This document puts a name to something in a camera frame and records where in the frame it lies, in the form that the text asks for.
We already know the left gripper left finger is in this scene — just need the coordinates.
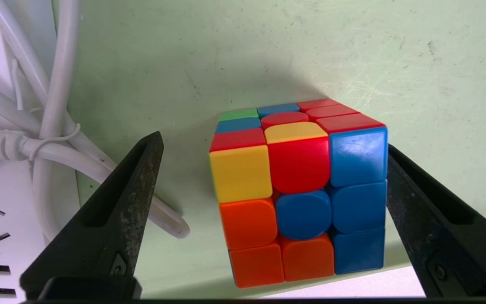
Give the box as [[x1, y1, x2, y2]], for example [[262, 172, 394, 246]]
[[19, 131, 165, 298]]

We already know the light green plastic tray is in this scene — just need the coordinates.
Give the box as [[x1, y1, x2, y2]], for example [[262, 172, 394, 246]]
[[51, 0, 486, 298]]

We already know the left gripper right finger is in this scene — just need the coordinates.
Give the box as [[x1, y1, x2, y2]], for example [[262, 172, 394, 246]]
[[386, 144, 486, 297]]

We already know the white power strip cord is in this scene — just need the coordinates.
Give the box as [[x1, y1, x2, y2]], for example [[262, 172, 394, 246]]
[[0, 0, 191, 239]]

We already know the multicoloured puzzle cube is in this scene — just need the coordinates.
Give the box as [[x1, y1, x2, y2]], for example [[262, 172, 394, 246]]
[[208, 98, 389, 289]]

